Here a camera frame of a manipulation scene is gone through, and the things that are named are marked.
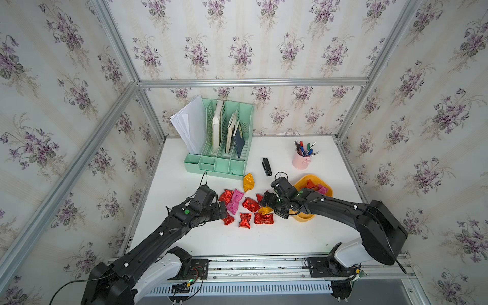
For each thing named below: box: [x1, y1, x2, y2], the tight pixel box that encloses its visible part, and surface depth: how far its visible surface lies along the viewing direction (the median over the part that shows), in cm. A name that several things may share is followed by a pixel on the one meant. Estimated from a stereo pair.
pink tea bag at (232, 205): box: [226, 188, 244, 215], surface depth 90 cm
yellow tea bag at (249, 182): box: [243, 172, 255, 193], surface depth 97 cm
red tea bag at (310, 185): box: [305, 179, 319, 191], surface depth 96 cm
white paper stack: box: [169, 94, 207, 155], surface depth 98 cm
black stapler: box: [261, 157, 273, 177], surface depth 105 cm
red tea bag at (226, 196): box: [218, 188, 234, 205], surface depth 93 cm
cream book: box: [212, 99, 224, 153], surface depth 98 cm
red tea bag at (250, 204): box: [242, 196, 260, 213], surface depth 90 cm
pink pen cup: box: [292, 150, 312, 171], surface depth 100 cm
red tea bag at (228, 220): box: [221, 214, 235, 226], surface depth 84 cm
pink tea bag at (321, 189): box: [317, 183, 329, 196], surface depth 93 cm
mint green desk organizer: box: [183, 98, 255, 181], surface depth 103 cm
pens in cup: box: [294, 140, 319, 157], surface depth 102 cm
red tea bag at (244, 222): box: [238, 212, 252, 230], surface depth 84 cm
